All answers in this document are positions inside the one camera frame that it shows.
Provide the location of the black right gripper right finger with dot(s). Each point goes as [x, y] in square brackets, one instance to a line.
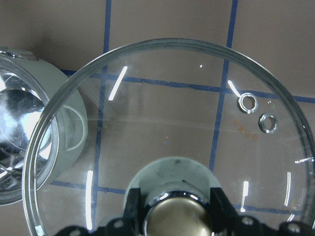
[226, 220]

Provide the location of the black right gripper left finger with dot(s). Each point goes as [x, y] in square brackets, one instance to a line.
[127, 225]

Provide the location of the glass pot lid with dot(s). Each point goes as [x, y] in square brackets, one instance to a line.
[175, 118]

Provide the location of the pale green cooking pot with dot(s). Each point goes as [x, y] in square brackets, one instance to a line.
[27, 86]

